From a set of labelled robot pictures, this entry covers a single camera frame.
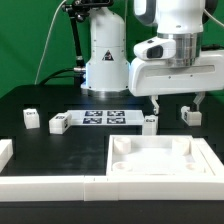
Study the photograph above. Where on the white right fence wall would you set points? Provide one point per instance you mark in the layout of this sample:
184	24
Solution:
212	160

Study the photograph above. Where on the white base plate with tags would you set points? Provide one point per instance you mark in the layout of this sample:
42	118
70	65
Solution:
106	117

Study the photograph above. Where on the white fence wall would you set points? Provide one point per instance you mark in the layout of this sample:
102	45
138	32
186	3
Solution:
6	152
82	188
212	160

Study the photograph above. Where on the black camera stand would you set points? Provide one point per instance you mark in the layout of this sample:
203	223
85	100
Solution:
78	11

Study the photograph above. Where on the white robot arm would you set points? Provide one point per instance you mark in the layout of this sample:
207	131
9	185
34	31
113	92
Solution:
107	71

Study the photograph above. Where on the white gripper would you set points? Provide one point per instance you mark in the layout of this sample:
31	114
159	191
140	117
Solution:
160	68

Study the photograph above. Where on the white left fence wall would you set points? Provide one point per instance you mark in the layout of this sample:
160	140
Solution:
6	152

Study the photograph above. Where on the white front fence wall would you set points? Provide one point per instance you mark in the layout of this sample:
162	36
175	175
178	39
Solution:
82	188

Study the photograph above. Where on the white square table top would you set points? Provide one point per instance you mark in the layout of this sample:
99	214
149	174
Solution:
155	155

